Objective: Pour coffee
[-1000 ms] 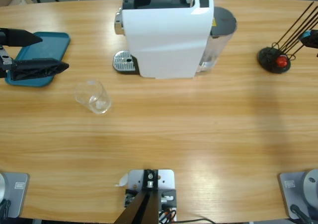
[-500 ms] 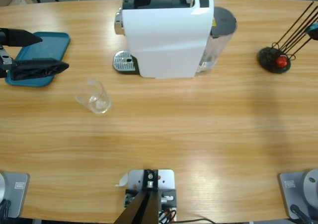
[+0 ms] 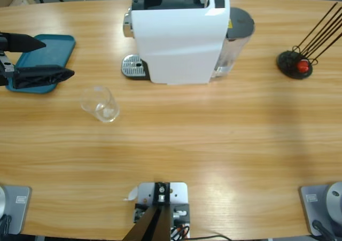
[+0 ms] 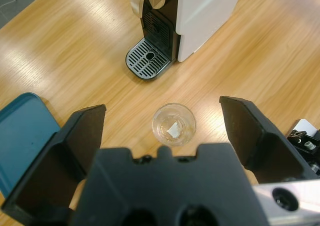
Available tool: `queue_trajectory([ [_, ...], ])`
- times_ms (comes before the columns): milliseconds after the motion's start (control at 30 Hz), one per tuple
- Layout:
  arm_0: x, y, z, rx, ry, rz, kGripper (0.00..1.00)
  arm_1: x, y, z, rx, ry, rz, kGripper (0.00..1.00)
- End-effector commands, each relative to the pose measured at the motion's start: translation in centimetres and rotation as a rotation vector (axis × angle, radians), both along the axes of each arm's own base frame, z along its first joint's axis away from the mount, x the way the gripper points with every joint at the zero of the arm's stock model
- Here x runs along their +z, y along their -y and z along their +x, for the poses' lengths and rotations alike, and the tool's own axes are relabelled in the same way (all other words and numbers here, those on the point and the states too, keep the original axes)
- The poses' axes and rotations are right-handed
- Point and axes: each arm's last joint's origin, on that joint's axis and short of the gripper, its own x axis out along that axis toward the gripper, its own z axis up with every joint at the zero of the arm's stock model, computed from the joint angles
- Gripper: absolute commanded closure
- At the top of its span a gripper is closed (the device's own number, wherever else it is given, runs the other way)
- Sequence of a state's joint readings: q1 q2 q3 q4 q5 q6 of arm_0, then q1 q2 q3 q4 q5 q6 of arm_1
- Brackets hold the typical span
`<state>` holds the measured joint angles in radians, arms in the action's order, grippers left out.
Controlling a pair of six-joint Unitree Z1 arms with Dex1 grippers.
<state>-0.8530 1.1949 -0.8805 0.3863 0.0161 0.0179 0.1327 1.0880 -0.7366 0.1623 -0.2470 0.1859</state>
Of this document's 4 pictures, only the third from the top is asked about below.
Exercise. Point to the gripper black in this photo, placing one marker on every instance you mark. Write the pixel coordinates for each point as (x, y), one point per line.
(5, 70)

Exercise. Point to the clear drinking glass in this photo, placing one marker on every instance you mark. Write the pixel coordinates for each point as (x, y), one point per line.
(102, 110)

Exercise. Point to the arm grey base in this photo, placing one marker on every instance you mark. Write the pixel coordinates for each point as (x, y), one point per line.
(320, 203)
(16, 209)

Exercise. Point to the white coffee machine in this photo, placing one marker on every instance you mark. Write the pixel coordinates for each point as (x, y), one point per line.
(176, 46)

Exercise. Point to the red coffee capsule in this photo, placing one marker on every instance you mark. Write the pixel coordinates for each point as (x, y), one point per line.
(303, 66)

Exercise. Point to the teal plastic tray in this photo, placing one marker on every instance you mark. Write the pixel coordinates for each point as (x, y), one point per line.
(57, 51)

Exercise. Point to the metal drip tray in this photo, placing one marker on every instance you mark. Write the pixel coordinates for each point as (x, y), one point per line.
(132, 64)

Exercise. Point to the white tape tab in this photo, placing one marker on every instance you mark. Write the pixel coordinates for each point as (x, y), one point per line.
(132, 194)

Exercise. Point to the clear water tank black lid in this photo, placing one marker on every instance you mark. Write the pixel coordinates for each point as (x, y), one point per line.
(240, 22)

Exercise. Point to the black capsule holder with rods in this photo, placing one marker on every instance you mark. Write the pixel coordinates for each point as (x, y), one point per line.
(287, 64)

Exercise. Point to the white mount plate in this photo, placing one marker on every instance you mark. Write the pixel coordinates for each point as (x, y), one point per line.
(179, 193)

